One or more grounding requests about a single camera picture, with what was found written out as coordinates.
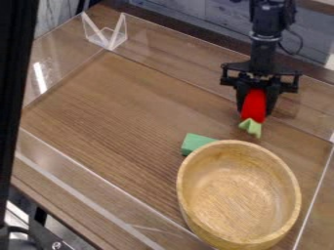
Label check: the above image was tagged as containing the wooden oval bowl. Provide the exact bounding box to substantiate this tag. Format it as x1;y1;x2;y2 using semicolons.
177;140;302;250

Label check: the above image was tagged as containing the black cable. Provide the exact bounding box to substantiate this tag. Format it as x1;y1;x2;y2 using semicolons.
5;224;31;238

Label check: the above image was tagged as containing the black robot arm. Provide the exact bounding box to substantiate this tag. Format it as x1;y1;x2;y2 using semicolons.
221;0;302;116

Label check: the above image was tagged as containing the black vertical post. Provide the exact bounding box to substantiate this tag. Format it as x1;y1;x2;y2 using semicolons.
0;0;41;229

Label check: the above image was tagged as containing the clear acrylic tray wall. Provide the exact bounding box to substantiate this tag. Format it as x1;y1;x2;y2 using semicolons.
13;5;334;250

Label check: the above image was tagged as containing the black metal table leg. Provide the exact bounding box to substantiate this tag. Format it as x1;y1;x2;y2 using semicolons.
29;207;75;250

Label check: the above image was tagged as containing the clear acrylic corner bracket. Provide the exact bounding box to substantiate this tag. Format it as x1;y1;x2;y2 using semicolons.
82;13;129;51

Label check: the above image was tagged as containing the red plush strawberry toy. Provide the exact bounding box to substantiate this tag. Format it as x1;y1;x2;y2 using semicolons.
240;89;266;139

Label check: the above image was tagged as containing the green foam block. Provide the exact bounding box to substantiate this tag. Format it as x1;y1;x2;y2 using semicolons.
182;133;217;156

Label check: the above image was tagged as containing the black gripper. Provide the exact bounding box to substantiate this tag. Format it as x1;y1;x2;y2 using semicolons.
221;61;304;115

